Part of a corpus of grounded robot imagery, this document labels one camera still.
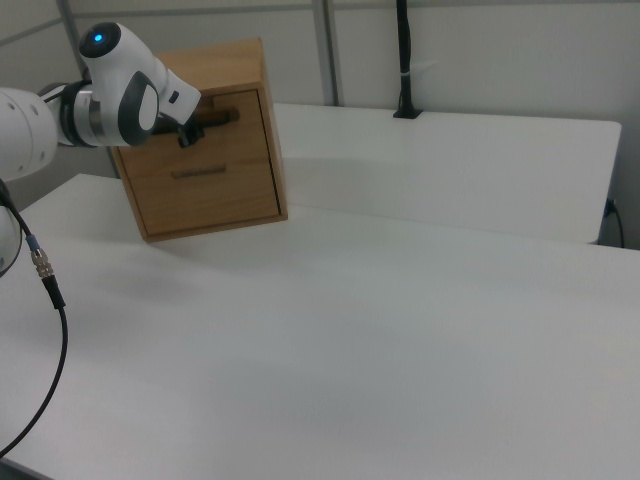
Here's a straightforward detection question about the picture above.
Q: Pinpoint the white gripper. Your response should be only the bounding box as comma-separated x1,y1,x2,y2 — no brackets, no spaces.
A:
158,58,208,150

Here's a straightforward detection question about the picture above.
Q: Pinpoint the wooden drawer with black handle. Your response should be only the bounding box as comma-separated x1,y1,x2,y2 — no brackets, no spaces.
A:
115,89,276,169

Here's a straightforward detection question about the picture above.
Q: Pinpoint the wooden drawer cabinet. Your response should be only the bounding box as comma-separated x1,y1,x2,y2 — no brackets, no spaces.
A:
107,36,290,244

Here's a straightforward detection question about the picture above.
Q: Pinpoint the wooden drawer with slim handle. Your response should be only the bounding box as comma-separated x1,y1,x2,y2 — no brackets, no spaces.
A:
125,157,281,237

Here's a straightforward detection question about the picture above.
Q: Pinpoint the grey partition post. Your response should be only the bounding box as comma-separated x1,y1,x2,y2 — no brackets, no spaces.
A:
313,0,347,107

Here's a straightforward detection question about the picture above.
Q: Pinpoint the black cable with metal connector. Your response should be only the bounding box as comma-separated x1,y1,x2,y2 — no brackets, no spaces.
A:
0,179,69,459

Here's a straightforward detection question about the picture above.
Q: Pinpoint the black camera pole with clamp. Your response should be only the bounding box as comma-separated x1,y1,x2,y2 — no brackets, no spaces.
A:
392,0,424,120

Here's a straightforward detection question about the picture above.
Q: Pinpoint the thin black power cable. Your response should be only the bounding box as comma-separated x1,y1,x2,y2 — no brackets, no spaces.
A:
606,198,627,248

